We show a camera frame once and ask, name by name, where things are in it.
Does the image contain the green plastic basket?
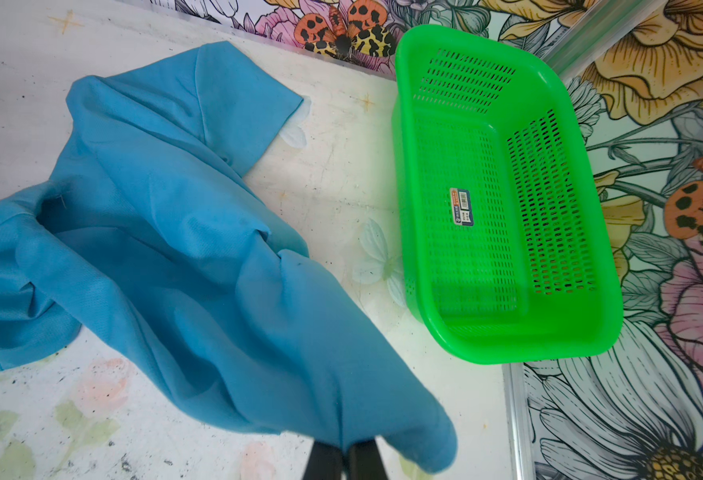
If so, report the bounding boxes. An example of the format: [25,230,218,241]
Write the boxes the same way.
[393,25,623,365]

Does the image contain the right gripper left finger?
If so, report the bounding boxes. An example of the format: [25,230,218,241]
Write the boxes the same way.
[302,441,345,480]

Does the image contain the blue t shirt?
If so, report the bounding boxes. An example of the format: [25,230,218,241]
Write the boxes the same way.
[0,42,457,473]

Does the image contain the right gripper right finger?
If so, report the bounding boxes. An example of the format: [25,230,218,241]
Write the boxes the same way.
[347,439,389,480]

